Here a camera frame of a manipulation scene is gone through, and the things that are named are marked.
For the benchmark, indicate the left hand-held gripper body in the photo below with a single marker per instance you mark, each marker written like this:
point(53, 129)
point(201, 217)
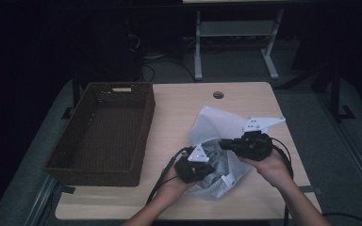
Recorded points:
point(188, 171)

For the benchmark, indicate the person's left hand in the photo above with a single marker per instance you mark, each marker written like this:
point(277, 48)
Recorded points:
point(174, 188)

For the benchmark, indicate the black table leg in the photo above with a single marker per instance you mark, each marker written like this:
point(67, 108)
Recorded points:
point(76, 92)

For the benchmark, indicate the white metal desk frame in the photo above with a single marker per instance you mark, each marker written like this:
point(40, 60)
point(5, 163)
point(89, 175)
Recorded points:
point(232, 29)

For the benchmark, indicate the grey tape strip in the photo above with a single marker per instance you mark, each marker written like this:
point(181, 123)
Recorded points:
point(311, 189)

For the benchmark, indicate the light blue shirt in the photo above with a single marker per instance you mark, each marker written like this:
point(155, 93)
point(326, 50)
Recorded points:
point(221, 163)

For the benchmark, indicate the white mesh laundry bag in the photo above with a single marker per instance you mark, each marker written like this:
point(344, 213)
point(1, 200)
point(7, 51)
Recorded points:
point(215, 124)

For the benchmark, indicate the black tape strip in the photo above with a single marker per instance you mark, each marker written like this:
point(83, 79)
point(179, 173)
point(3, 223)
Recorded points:
point(67, 189)

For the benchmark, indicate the person's right hand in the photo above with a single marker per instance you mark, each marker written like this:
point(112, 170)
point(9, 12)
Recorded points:
point(271, 171)

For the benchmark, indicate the black metal stand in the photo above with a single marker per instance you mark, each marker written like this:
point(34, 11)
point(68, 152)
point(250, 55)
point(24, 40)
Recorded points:
point(335, 94)

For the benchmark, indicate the brown wicker basket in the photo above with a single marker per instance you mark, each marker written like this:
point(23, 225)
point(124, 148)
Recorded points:
point(106, 132)

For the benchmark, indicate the aluminium floor rail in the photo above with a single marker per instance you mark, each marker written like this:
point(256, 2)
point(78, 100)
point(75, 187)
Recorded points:
point(41, 201)
point(348, 144)

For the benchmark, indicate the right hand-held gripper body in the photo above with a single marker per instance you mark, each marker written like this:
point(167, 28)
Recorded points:
point(254, 147)

